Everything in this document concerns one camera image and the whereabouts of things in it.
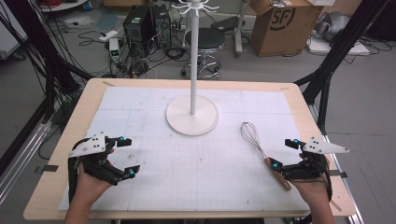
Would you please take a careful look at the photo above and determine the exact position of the white flat board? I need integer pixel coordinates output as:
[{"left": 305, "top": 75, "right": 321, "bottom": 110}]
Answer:
[{"left": 305, "top": 36, "right": 372, "bottom": 57}]

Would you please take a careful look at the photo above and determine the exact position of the coiled black cable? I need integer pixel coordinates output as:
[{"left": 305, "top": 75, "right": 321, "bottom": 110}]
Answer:
[{"left": 163, "top": 46, "right": 187, "bottom": 63}]

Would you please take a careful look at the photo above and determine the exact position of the wire whisk with wooden handle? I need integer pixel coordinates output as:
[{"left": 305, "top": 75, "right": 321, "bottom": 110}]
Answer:
[{"left": 239, "top": 121, "right": 292, "bottom": 191}]

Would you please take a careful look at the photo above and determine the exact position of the person's right hand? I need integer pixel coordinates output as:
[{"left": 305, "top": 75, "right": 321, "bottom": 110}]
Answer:
[{"left": 291, "top": 151, "right": 332, "bottom": 205}]

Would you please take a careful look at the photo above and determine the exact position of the white device with green display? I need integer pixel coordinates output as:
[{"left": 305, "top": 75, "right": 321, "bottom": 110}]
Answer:
[{"left": 107, "top": 37, "right": 121, "bottom": 63}]

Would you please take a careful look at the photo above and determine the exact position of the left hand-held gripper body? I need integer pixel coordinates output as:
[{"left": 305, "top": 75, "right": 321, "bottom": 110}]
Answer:
[{"left": 68, "top": 132, "right": 127, "bottom": 187}]

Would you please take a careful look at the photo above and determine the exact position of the black round stool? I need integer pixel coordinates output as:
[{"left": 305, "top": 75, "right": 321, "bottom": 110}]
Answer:
[{"left": 179, "top": 27, "right": 226, "bottom": 81}]

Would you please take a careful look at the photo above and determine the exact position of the large black computer tower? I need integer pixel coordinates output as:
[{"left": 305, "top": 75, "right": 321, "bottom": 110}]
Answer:
[{"left": 121, "top": 5, "right": 156, "bottom": 59}]

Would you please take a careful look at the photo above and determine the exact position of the white grid mat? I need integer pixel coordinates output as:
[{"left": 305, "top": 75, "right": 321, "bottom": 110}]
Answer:
[{"left": 58, "top": 86, "right": 311, "bottom": 213}]

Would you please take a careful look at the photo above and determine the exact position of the aluminium rail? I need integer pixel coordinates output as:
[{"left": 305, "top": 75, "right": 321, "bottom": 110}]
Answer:
[{"left": 0, "top": 120, "right": 53, "bottom": 204}]

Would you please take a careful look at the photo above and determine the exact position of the black metal frame stand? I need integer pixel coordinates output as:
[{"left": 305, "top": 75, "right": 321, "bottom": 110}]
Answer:
[
  {"left": 293, "top": 0, "right": 391, "bottom": 136},
  {"left": 0, "top": 0, "right": 94, "bottom": 175}
]

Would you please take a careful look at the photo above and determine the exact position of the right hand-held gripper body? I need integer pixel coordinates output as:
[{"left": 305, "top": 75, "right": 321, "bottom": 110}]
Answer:
[{"left": 281, "top": 136, "right": 350, "bottom": 181}]

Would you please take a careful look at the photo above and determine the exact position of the cardboard box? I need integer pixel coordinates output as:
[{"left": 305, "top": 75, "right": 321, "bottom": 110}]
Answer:
[{"left": 249, "top": 0, "right": 325, "bottom": 58}]

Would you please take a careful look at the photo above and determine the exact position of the slim black computer tower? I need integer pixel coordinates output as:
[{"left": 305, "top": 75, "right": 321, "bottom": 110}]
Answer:
[{"left": 151, "top": 4, "right": 173, "bottom": 49}]

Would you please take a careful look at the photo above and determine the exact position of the white hook stand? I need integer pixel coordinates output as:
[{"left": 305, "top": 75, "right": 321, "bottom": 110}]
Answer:
[{"left": 165, "top": 0, "right": 220, "bottom": 137}]

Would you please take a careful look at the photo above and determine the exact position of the person's left hand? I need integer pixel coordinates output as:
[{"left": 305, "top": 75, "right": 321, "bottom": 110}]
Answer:
[{"left": 76, "top": 148, "right": 115, "bottom": 203}]

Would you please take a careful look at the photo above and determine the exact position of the black wrist strap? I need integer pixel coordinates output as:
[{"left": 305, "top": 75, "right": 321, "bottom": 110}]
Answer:
[{"left": 321, "top": 155, "right": 334, "bottom": 203}]

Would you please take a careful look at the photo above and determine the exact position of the grey bag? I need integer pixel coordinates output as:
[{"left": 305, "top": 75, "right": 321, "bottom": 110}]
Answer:
[{"left": 313, "top": 10, "right": 352, "bottom": 42}]

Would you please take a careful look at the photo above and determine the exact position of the grey metal post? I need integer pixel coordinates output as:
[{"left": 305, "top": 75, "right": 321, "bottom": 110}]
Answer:
[{"left": 233, "top": 0, "right": 250, "bottom": 59}]

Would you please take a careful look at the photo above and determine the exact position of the white power strip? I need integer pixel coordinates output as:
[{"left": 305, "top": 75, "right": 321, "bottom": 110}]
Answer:
[{"left": 98, "top": 29, "right": 120, "bottom": 43}]

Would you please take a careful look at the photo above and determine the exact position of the black flat case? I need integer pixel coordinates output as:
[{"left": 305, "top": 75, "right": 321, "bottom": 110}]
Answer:
[{"left": 210, "top": 15, "right": 240, "bottom": 35}]

